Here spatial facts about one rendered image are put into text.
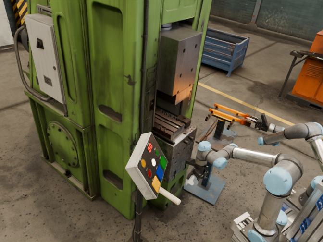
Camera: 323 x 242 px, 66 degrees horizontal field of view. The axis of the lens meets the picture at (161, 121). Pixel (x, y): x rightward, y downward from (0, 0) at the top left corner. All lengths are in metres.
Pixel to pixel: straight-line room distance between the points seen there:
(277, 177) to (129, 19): 1.12
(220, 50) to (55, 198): 4.34
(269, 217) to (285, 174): 0.29
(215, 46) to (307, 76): 1.91
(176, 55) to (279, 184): 0.97
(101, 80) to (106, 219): 1.40
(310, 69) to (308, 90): 0.39
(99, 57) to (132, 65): 0.37
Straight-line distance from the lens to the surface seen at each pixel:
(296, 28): 9.44
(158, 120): 2.19
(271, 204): 1.39
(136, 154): 1.56
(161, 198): 2.59
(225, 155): 1.54
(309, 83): 5.31
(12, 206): 3.02
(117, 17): 1.68
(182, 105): 2.32
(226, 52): 5.70
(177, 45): 1.66
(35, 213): 2.88
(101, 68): 1.91
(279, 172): 1.26
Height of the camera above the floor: 2.25
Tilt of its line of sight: 35 degrees down
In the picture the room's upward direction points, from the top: 6 degrees clockwise
